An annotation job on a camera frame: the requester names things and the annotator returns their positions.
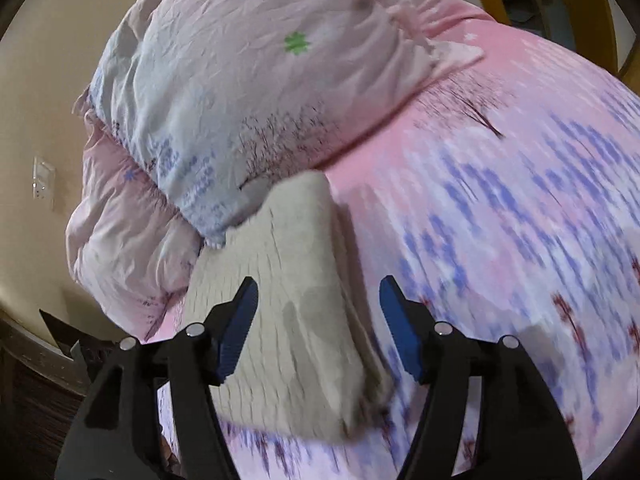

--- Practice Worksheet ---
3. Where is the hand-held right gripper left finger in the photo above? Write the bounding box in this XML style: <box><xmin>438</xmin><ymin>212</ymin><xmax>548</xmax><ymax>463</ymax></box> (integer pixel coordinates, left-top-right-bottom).
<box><xmin>54</xmin><ymin>276</ymin><xmax>259</xmax><ymax>480</ymax></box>

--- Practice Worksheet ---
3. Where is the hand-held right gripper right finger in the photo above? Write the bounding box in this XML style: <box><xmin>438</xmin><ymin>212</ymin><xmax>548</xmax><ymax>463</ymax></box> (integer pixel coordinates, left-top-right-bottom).
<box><xmin>379</xmin><ymin>276</ymin><xmax>583</xmax><ymax>480</ymax></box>

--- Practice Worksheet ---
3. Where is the beige cable knit sweater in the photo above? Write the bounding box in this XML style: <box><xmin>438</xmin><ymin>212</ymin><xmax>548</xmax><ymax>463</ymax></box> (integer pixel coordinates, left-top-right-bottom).
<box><xmin>180</xmin><ymin>170</ymin><xmax>396</xmax><ymax>443</ymax></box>

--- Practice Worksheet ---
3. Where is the pink floral pillow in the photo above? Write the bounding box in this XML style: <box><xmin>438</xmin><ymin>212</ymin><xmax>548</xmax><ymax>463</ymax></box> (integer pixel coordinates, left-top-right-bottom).
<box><xmin>65</xmin><ymin>130</ymin><xmax>206</xmax><ymax>341</ymax></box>
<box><xmin>90</xmin><ymin>0</ymin><xmax>486</xmax><ymax>248</ymax></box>

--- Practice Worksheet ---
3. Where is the pink floral bed sheet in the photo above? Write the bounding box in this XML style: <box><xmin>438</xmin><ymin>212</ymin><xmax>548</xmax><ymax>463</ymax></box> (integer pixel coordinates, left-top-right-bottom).
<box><xmin>145</xmin><ymin>0</ymin><xmax>640</xmax><ymax>480</ymax></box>

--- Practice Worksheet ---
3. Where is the yellow wooden frame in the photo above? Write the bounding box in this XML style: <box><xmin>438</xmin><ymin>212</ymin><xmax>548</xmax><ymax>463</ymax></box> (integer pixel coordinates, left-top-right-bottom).
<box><xmin>457</xmin><ymin>0</ymin><xmax>633</xmax><ymax>78</ymax></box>

